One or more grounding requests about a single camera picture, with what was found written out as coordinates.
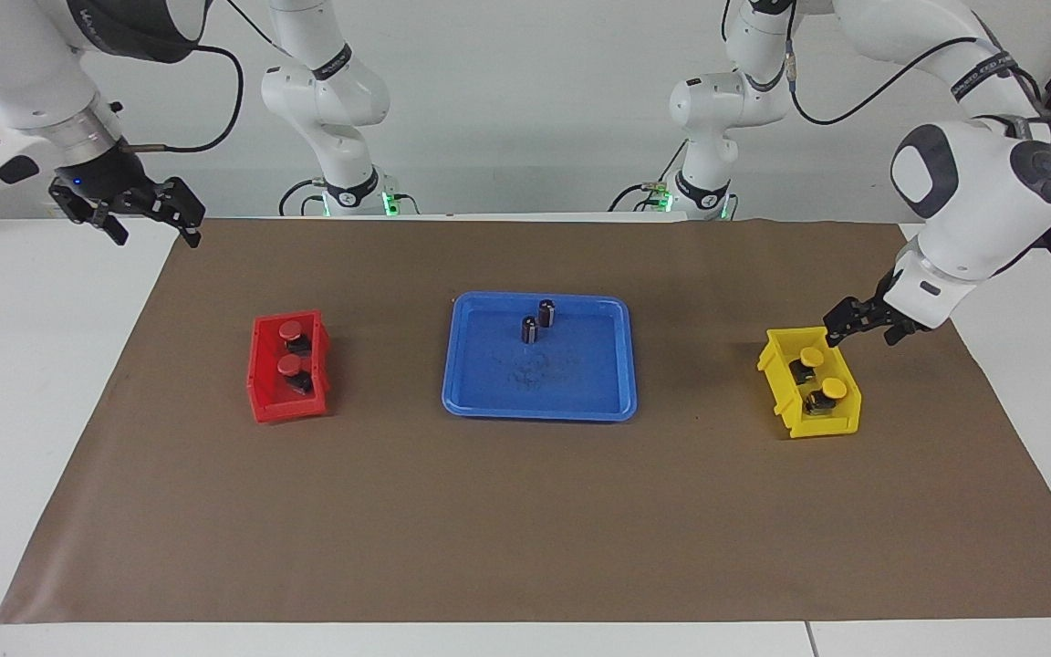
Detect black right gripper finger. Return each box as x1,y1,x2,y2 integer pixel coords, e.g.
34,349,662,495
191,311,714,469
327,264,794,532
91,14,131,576
151,176,208,249
88,205,130,247

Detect yellow plastic storage bin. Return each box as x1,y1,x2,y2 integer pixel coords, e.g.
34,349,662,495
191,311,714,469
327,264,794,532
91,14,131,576
756,326,863,440

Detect red plastic storage bin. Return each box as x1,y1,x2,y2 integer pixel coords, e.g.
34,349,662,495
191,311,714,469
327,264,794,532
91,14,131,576
245,310,332,423

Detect blue plastic tray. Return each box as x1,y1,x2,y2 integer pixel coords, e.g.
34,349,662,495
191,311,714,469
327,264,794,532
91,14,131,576
442,291,639,422

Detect brown paper table mat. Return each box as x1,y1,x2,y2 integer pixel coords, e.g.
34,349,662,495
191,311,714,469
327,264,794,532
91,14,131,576
0,217,1051,625

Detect black right base cable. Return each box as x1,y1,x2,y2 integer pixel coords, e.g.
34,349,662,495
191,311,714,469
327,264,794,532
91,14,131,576
279,178,344,218

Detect black base cable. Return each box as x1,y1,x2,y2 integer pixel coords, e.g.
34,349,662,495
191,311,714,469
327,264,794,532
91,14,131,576
608,137,700,213
279,178,344,218

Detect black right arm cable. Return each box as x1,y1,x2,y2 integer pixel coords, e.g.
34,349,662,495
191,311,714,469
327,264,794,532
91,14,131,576
120,0,282,154

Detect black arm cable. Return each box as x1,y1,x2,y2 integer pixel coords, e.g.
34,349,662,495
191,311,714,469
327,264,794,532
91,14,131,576
722,0,1051,138
120,0,282,154

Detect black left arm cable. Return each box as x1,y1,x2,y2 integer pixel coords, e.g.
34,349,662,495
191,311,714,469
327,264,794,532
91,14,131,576
722,0,1051,138

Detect black left base cable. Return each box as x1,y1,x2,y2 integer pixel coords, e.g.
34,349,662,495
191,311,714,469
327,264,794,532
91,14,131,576
608,137,700,213

